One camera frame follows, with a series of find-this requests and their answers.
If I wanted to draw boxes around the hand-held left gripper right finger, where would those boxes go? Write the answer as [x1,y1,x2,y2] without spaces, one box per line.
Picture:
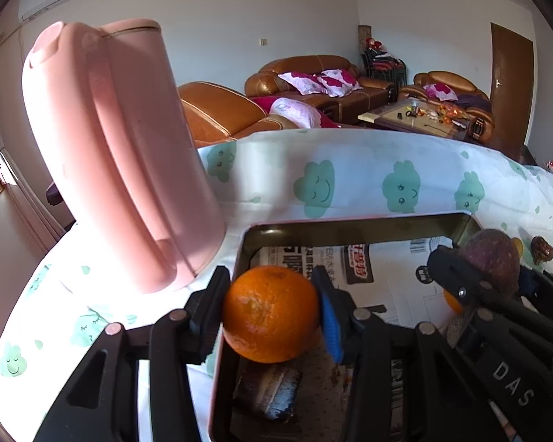
[310,264,512,442]

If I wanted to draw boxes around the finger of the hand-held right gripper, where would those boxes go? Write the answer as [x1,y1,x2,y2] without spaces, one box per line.
[517,267,553,302]
[426,245,553,355]

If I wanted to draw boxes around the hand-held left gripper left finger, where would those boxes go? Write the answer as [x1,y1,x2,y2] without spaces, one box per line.
[33,264,231,442]

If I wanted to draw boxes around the purple passion fruit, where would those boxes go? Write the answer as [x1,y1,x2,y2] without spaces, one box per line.
[463,229,521,298]

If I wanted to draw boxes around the large orange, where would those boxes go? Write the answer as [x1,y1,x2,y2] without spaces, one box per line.
[222,266,321,364]

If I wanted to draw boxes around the pink tin box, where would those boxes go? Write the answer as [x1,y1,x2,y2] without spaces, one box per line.
[207,212,484,442]

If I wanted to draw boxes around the medium orange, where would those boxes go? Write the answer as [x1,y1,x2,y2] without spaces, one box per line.
[444,288,464,316]

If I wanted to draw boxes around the small brown fruit on cloth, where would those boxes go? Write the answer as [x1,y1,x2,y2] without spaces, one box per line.
[531,236,553,262]

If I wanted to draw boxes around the printed paper liner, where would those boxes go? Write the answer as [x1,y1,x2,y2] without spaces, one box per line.
[253,235,457,442]

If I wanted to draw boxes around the chocolate cream cake roll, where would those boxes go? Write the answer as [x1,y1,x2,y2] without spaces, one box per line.
[233,361,303,422]

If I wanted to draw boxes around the white green cloud tablecloth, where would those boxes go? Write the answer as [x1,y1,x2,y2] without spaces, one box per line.
[0,129,553,442]

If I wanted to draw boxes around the wooden coffee table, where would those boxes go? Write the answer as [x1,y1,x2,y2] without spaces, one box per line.
[357,99,477,141]

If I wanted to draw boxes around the purple cloth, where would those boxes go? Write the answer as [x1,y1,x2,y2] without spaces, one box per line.
[456,94,491,111]

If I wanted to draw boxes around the floral pink white pillow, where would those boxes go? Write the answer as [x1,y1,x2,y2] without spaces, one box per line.
[276,72,326,97]
[316,69,362,97]
[424,84,459,101]

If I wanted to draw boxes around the brown wooden door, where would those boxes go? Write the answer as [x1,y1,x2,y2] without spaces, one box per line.
[490,23,535,148]

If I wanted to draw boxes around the pink kettle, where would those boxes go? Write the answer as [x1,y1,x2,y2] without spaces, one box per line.
[21,19,226,294]

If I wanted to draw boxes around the brown leather armchair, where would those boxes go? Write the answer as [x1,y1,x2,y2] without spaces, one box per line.
[177,81,300,148]
[399,71,496,141]

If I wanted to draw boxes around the stacked dark chairs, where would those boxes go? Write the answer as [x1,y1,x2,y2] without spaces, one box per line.
[362,48,406,84]

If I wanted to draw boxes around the long brown leather sofa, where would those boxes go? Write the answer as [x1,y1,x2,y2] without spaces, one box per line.
[244,55,397,123]

